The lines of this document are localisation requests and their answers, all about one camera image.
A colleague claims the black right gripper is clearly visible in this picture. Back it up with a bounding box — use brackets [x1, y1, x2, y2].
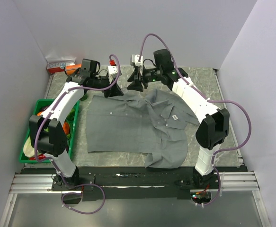
[126, 66, 162, 93]

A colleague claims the grey button-up shirt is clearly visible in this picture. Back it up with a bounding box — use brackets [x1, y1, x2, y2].
[86, 89, 199, 169]

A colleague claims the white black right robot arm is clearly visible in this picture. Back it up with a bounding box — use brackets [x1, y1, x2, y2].
[127, 49, 230, 189]

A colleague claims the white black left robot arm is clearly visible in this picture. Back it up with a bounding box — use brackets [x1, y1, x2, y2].
[29, 54, 123, 190]

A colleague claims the green glass bottle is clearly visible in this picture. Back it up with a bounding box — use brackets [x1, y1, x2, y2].
[80, 93, 88, 101]

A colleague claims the orange cylinder tool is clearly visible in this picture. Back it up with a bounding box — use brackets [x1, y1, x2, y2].
[64, 64, 81, 75]

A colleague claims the orange toy pumpkin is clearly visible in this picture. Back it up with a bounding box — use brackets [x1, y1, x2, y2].
[62, 122, 70, 135]

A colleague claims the red white carton box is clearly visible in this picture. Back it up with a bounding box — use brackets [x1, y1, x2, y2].
[46, 60, 75, 74]

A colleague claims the red toy chili pepper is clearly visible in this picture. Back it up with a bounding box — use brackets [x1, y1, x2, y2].
[29, 154, 46, 160]

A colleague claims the toy napa cabbage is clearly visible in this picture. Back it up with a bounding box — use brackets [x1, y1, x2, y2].
[23, 136, 35, 158]

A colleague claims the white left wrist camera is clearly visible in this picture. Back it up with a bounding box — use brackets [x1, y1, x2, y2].
[108, 60, 118, 83]

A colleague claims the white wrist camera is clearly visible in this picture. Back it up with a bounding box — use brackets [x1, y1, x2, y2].
[108, 60, 118, 83]
[130, 54, 143, 73]

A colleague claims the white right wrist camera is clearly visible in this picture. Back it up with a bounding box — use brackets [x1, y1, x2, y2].
[130, 54, 143, 73]

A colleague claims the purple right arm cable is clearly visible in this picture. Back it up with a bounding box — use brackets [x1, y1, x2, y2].
[139, 33, 252, 209]

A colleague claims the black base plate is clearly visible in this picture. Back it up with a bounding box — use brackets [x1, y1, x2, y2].
[51, 165, 247, 201]

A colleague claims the aluminium rail frame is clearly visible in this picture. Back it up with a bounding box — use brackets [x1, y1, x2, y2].
[9, 172, 260, 194]

